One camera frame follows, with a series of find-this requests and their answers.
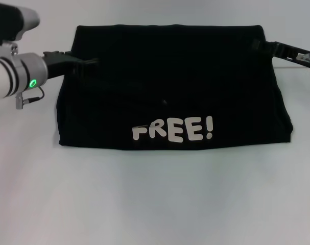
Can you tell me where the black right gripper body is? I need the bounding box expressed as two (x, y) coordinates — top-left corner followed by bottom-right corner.
(266, 40), (310, 70)

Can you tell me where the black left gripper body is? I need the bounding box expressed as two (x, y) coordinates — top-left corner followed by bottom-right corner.
(43, 51), (84, 79)

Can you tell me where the black shirt with FREE print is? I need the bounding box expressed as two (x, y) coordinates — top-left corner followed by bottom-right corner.
(56, 24), (295, 151)

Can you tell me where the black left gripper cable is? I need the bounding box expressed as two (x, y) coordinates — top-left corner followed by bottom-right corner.
(15, 86), (45, 110)

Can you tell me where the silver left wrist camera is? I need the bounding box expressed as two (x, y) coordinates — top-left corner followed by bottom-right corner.
(0, 6), (40, 56)

